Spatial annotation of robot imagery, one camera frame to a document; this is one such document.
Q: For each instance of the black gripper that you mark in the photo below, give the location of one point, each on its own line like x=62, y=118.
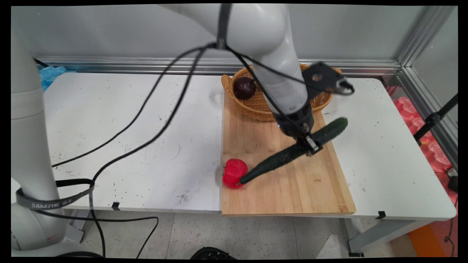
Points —
x=296, y=122

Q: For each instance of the long dark green cucumber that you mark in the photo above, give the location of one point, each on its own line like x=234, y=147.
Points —
x=274, y=164

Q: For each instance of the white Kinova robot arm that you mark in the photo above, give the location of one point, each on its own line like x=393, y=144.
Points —
x=270, y=54

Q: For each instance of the wooden cutting board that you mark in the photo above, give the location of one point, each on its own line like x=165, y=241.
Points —
x=278, y=190

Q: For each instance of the woven wicker basket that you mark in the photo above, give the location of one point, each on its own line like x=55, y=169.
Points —
x=252, y=107

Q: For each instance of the red bell pepper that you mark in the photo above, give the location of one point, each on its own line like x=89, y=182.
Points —
x=234, y=171

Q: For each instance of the dark purple round fruit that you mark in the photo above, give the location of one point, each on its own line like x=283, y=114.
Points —
x=244, y=87

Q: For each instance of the black tape mark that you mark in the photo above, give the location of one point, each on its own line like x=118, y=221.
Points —
x=116, y=206
x=381, y=215

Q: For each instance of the grey table leg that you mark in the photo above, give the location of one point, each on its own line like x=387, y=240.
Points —
x=387, y=233
x=75, y=233

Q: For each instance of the red foam sheet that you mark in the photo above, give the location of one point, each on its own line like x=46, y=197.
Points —
x=435, y=153

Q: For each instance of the black tripod stand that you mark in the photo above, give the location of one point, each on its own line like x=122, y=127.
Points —
x=433, y=118

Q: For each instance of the black round floor object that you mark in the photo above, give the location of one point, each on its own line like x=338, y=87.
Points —
x=212, y=253

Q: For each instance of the small black device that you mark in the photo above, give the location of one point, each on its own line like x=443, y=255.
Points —
x=453, y=182

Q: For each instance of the orange floor mat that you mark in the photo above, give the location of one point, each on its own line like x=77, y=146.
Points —
x=427, y=241

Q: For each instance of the blue foam sheet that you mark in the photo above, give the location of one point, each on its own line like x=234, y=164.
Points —
x=51, y=76

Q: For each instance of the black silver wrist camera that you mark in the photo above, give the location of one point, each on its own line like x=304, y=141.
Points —
x=320, y=78

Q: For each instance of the slanted aluminium frame rail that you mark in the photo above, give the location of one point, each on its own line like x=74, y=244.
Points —
x=427, y=104

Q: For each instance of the upright aluminium frame post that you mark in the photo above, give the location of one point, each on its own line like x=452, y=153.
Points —
x=424, y=33

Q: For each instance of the horizontal aluminium frame rail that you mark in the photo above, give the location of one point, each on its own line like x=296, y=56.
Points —
x=146, y=65

